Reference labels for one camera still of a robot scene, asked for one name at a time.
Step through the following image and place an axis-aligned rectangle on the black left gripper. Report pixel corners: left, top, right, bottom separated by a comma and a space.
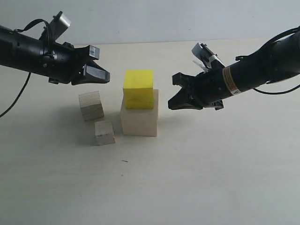
39, 42, 111, 85

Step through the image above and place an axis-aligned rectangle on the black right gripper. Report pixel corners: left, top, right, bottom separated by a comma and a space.
168, 69, 232, 110

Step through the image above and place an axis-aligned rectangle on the medium layered plywood cube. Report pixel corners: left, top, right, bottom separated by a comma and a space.
78, 91, 104, 121

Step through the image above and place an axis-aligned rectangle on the yellow cube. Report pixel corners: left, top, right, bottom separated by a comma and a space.
123, 70, 154, 109

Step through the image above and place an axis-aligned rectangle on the large pale wooden cube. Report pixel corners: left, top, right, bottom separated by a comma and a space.
120, 89, 159, 137

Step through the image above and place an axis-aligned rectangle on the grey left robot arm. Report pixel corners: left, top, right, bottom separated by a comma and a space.
0, 27, 110, 85

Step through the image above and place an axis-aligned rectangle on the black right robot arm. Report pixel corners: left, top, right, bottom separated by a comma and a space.
168, 27, 300, 110

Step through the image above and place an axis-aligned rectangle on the small pale wooden cube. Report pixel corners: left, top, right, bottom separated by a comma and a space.
95, 120, 115, 146

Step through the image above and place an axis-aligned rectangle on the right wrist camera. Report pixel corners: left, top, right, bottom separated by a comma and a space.
191, 42, 225, 72

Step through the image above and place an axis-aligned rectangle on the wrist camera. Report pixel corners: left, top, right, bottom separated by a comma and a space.
14, 10, 72, 45
191, 42, 225, 72

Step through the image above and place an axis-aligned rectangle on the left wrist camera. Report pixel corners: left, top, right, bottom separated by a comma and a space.
14, 10, 72, 45

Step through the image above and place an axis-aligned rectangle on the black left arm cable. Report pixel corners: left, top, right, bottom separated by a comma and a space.
0, 72, 32, 118

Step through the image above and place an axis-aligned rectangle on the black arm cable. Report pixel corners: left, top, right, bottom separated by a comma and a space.
254, 83, 300, 95
0, 72, 32, 118

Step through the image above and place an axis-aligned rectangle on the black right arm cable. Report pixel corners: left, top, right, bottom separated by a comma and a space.
254, 83, 300, 95

